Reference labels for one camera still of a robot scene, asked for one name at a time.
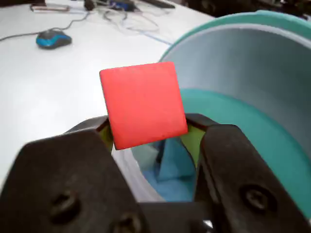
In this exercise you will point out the red lego block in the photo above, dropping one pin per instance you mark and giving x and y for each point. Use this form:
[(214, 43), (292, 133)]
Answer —
[(143, 104)]

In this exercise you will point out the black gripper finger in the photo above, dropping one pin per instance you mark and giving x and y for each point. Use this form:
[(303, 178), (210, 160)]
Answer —
[(243, 182), (68, 174)]

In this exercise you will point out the blue usb hub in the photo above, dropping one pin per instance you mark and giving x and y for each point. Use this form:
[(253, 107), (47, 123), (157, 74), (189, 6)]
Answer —
[(121, 4)]

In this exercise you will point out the brown flat strip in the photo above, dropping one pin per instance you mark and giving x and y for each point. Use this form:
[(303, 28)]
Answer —
[(49, 8)]

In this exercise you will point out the blue and black computer mouse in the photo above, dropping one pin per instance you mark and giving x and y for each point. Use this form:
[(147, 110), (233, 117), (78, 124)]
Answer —
[(52, 40)]

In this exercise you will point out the teal whale-shaped lidded bin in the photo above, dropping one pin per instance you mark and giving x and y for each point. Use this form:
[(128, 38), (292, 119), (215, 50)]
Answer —
[(243, 60)]

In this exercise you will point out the black round plug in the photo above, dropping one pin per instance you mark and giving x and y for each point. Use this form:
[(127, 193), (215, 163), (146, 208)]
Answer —
[(89, 4)]

